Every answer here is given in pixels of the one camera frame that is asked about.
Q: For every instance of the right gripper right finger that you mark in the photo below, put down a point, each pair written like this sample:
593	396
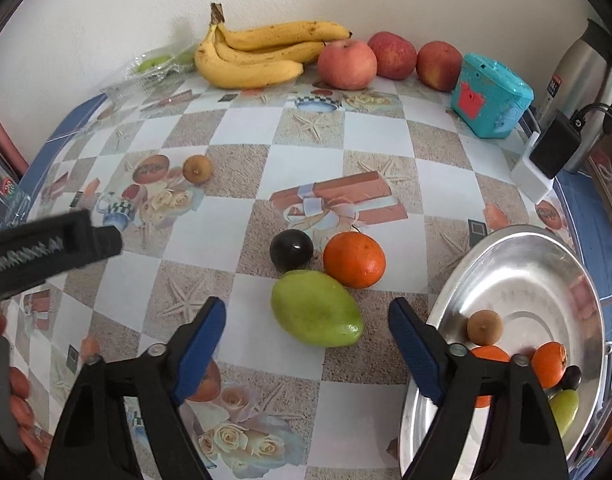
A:
521	440

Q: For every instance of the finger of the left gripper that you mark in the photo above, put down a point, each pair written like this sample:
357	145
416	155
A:
32	253

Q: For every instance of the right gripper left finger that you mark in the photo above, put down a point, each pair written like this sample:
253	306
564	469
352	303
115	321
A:
92	439

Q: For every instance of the small green fruit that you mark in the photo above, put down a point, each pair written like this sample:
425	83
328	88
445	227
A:
564	406

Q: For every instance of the dark plum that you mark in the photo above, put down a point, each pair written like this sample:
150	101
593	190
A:
570	380
290	250

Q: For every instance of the orange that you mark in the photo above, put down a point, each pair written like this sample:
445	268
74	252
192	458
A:
354	259
491	353
549	363

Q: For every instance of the large green mango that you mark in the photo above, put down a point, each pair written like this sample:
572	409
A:
315	309

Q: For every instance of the person's left hand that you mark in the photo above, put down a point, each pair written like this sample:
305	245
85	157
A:
22	452

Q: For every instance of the glass mug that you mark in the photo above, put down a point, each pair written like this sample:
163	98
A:
14	202

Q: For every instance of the orange in bowl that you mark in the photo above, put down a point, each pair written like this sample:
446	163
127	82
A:
549	363

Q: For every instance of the brown longan in bowl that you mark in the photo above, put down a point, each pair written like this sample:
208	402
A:
485	328

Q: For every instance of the large steel bowl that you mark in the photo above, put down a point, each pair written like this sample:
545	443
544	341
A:
543	293

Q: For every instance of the small brown longan on table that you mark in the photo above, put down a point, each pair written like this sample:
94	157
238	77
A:
197	169

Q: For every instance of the clear plastic fruit tray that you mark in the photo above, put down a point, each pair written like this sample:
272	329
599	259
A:
146	71

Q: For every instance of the yellow banana bunch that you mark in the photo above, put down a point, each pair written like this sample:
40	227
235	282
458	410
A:
263	56

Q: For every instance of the checkered printed tablecloth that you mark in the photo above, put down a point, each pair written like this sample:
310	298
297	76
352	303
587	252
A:
306	210

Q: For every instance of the black power adapter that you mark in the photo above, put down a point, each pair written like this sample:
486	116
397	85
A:
555	146

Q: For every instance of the teal toy box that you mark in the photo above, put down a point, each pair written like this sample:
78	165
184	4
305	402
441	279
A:
489	97

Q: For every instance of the stainless steel kettle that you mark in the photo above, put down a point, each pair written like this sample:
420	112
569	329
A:
582	77

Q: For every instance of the pale red front apple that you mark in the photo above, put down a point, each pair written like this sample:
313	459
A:
347	64

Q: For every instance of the red right apple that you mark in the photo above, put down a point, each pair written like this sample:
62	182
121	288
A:
439	66

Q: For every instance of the red middle apple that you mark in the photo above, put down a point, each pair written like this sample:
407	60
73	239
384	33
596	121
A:
396	57

